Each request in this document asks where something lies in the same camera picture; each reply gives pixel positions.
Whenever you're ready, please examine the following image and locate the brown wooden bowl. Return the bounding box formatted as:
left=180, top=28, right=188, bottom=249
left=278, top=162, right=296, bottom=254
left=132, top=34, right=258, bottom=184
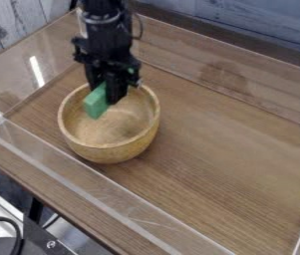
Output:
left=57, top=84, right=160, bottom=164

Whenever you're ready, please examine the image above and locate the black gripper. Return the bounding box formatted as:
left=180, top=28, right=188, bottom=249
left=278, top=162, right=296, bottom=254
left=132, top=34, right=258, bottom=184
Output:
left=73, top=11, right=141, bottom=105

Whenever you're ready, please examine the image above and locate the black cable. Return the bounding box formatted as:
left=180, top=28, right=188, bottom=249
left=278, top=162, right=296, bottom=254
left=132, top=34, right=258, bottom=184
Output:
left=0, top=216, right=25, bottom=255

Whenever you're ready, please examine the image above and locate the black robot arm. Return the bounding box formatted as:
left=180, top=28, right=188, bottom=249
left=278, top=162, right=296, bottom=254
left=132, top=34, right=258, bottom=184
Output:
left=72, top=0, right=143, bottom=105

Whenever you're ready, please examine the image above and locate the clear acrylic tray wall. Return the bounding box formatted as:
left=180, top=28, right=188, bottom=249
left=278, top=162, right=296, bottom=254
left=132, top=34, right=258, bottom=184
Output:
left=0, top=104, right=235, bottom=255

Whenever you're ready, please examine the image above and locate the green rectangular block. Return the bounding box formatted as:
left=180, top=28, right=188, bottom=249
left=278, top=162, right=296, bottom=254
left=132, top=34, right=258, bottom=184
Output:
left=82, top=67, right=137, bottom=121

